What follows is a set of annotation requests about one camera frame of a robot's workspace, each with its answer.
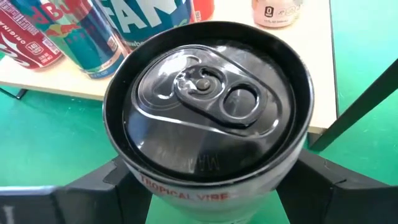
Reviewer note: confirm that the red Coca-Cola can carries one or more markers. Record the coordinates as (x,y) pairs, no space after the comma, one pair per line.
(25,43)

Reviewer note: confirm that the green table mat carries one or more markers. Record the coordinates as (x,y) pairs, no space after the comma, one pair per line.
(46,140)

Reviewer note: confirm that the Celsius tropical vibe can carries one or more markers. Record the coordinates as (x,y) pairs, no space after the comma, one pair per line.
(276,15)
(205,124)

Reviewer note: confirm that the wooden shelf with black frame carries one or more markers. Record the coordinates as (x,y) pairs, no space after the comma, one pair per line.
(295,62)

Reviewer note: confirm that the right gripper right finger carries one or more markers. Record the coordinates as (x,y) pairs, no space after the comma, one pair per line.
(342,202)

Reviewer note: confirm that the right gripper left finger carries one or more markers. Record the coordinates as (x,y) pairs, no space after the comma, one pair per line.
(77,202)

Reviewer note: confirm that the red Fanta can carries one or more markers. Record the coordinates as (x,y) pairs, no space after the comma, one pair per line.
(146,18)

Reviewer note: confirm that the blue silver Red Bull can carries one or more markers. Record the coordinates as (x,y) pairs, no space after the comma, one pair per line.
(87,46)

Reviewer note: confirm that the Star Wars Coca-Cola can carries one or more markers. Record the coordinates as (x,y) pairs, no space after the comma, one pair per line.
(203,7)

